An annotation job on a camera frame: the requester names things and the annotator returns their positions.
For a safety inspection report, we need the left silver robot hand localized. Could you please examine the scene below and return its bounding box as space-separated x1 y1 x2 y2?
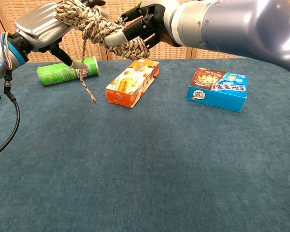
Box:
14 0 109 70

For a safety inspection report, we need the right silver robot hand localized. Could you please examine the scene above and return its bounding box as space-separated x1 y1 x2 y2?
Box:
104 0 183 53

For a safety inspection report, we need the beige speckled braided rope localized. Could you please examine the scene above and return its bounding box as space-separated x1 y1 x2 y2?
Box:
53 0 150 104

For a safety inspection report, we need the woven wooden folding screen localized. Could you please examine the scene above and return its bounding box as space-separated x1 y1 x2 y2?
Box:
0 0 290 64

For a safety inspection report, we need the green chips can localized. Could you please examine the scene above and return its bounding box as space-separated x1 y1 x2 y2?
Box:
36 56 100 87

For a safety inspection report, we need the orange snack box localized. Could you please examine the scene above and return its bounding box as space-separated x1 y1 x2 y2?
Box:
105 58 160 109

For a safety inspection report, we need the blue cookie box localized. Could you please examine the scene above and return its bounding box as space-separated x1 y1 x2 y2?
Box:
186 67 248 113

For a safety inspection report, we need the blue carpet table cover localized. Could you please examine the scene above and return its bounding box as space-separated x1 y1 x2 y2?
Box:
0 56 290 232

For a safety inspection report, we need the multicoloured wrist wire bundle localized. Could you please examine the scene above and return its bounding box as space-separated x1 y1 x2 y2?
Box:
0 32 14 71

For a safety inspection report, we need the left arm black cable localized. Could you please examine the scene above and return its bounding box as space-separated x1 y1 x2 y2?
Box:
0 69 20 160

